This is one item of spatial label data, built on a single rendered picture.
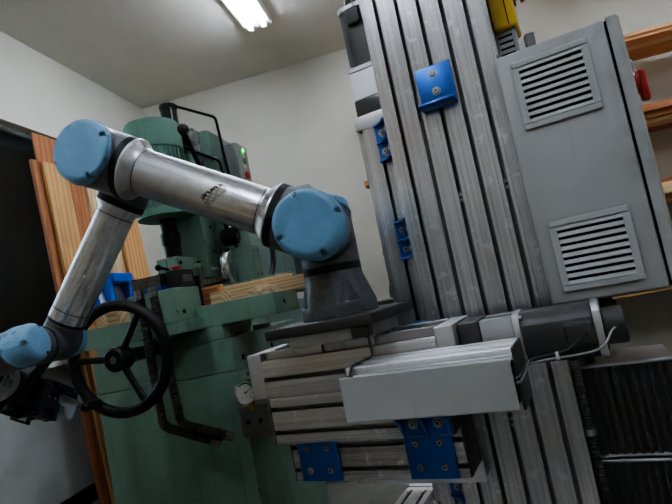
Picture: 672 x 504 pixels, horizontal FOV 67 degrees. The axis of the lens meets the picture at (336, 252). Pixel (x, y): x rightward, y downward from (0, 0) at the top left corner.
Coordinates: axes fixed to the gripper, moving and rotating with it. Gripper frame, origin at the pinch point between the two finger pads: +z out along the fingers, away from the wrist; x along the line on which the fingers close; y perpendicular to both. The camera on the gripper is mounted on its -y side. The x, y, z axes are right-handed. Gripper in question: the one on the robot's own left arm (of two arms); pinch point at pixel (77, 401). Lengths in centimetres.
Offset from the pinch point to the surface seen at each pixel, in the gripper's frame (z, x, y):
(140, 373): 19.7, 1.5, -13.0
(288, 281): 24, 44, -36
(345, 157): 183, 32, -234
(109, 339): 14.3, -6.7, -22.6
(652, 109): 153, 225, -184
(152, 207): 3, 9, -58
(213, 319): 14.1, 26.2, -22.7
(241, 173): 28, 25, -88
